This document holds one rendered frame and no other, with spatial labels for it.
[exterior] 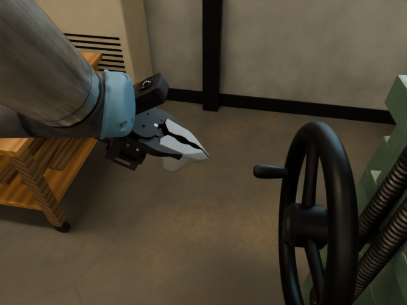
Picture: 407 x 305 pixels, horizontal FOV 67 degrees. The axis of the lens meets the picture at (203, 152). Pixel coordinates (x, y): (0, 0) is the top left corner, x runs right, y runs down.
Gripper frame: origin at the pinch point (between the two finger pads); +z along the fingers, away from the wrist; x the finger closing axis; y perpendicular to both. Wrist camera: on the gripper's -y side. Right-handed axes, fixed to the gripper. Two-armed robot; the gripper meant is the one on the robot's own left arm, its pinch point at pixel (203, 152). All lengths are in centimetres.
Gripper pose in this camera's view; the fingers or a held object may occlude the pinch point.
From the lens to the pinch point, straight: 50.8
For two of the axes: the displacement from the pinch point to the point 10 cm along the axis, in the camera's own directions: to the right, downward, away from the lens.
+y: -5.0, 5.8, 6.4
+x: -1.0, 7.0, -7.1
